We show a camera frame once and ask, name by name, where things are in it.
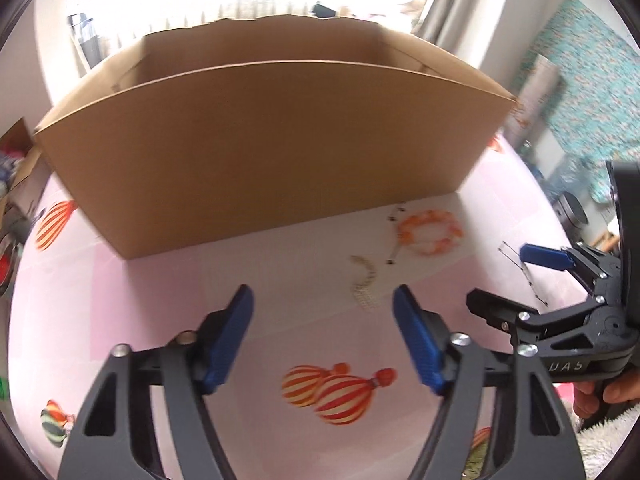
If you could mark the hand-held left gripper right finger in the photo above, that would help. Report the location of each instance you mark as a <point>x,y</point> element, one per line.
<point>417,340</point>

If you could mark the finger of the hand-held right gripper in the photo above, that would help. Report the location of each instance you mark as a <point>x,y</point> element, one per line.
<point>545,256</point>
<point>500,310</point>

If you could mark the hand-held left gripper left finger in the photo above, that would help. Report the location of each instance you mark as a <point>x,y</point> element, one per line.
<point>230,340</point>

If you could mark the brown cardboard box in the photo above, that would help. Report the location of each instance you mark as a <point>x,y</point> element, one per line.
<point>275,150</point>

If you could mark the person's right hand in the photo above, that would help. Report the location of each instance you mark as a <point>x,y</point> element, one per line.
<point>585,400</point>

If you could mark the round metal container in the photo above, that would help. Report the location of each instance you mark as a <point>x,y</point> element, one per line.
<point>572,212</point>

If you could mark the balloon-printed cloth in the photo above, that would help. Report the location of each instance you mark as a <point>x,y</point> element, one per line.
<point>275,285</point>

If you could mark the teal patterned cloth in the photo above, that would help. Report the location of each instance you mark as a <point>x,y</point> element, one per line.
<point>590,85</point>

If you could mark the white fluffy rug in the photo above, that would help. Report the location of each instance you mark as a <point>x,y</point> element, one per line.
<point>615,445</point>

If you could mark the red and green container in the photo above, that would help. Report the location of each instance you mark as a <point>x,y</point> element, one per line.
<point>6,265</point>

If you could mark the grey curtain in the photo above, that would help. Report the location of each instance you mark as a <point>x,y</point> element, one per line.
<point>450,10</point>

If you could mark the open cardboard box of clothes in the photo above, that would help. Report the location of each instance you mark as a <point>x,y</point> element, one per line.
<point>17,160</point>

